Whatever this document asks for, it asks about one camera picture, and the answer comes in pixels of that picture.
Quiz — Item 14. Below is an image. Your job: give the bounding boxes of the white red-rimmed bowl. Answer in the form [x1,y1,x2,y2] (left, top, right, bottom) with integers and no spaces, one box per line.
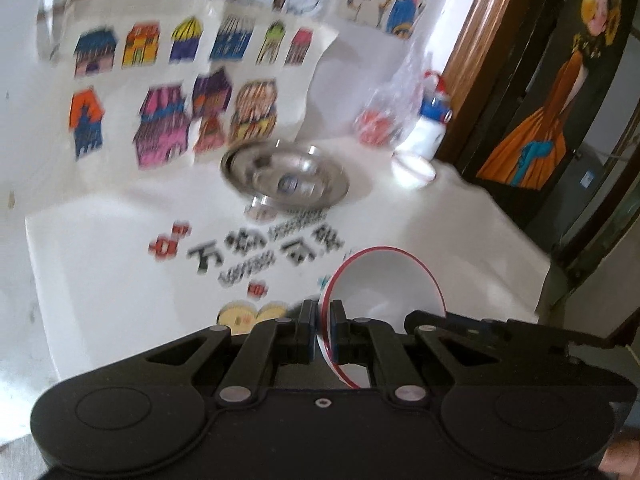
[319,246,446,389]
[390,152,436,190]

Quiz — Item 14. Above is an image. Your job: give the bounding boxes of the grey appliance with sticker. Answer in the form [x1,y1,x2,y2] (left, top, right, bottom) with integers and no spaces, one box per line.
[525,143,628,254]

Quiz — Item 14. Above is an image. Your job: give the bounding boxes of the white blue water bottle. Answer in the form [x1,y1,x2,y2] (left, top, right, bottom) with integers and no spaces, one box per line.
[395,70,452,160]

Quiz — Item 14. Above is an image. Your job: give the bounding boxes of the clear plastic bag red contents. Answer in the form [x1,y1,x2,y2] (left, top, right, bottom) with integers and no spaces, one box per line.
[352,35,431,148]

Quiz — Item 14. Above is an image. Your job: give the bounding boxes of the houses drawing paper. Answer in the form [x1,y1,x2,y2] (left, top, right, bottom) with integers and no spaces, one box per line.
[56,0,337,174]

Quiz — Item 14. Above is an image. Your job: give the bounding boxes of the orange dress woman painting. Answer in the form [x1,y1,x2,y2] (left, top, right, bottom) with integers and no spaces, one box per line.
[476,0,623,191]

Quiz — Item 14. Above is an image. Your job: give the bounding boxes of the brown wooden door frame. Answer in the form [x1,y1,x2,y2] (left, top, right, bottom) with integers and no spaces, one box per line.
[436,0,522,165]

